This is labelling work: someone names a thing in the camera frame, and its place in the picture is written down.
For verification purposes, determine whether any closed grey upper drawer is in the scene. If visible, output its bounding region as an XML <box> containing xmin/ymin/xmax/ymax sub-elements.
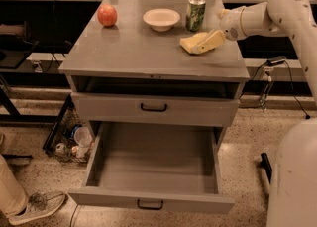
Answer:
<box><xmin>71</xmin><ymin>92</ymin><xmax>239</xmax><ymax>127</ymax></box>

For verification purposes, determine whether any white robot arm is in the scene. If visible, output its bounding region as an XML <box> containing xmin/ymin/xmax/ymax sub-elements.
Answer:
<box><xmin>193</xmin><ymin>0</ymin><xmax>317</xmax><ymax>227</ymax></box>

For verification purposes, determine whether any black metal bar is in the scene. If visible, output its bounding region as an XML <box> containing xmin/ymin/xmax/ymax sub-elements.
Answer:
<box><xmin>261</xmin><ymin>153</ymin><xmax>272</xmax><ymax>181</ymax></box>

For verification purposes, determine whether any wire basket with items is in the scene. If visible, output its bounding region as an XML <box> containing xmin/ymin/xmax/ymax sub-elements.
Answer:
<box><xmin>43</xmin><ymin>96</ymin><xmax>91</xmax><ymax>164</ymax></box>

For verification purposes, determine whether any green soda can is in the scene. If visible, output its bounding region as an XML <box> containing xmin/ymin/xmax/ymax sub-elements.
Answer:
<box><xmin>185</xmin><ymin>0</ymin><xmax>206</xmax><ymax>32</ymax></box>

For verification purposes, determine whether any white bowl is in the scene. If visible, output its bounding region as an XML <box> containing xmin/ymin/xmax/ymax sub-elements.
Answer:
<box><xmin>143</xmin><ymin>9</ymin><xmax>180</xmax><ymax>32</ymax></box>

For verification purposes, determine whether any red apple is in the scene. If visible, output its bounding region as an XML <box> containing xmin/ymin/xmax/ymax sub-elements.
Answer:
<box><xmin>97</xmin><ymin>4</ymin><xmax>117</xmax><ymax>27</ymax></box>

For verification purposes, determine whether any clear plastic cup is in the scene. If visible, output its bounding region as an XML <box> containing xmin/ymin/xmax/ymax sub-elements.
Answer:
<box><xmin>73</xmin><ymin>127</ymin><xmax>92</xmax><ymax>147</ymax></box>

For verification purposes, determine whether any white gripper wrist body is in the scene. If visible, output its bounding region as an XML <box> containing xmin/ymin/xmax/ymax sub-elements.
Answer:
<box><xmin>220</xmin><ymin>7</ymin><xmax>246</xmax><ymax>41</ymax></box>

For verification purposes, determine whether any black power adapter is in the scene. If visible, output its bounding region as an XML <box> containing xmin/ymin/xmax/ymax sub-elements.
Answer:
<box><xmin>266</xmin><ymin>56</ymin><xmax>286</xmax><ymax>66</ymax></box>

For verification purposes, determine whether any beige trouser leg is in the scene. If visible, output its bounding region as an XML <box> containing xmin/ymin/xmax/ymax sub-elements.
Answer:
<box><xmin>0</xmin><ymin>155</ymin><xmax>29</xmax><ymax>218</ymax></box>

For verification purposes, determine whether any black cable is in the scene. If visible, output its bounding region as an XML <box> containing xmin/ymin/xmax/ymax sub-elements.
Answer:
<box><xmin>239</xmin><ymin>59</ymin><xmax>312</xmax><ymax>120</ymax></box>

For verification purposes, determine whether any yellow sponge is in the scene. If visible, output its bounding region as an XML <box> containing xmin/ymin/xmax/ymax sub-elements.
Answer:
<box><xmin>179</xmin><ymin>33</ymin><xmax>207</xmax><ymax>55</ymax></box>

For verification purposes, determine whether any open grey lower drawer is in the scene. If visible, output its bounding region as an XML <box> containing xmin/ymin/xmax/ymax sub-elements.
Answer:
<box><xmin>68</xmin><ymin>122</ymin><xmax>235</xmax><ymax>214</ymax></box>

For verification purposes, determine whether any grey drawer cabinet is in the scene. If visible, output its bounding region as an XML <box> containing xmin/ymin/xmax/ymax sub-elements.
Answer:
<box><xmin>58</xmin><ymin>0</ymin><xmax>251</xmax><ymax>140</ymax></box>

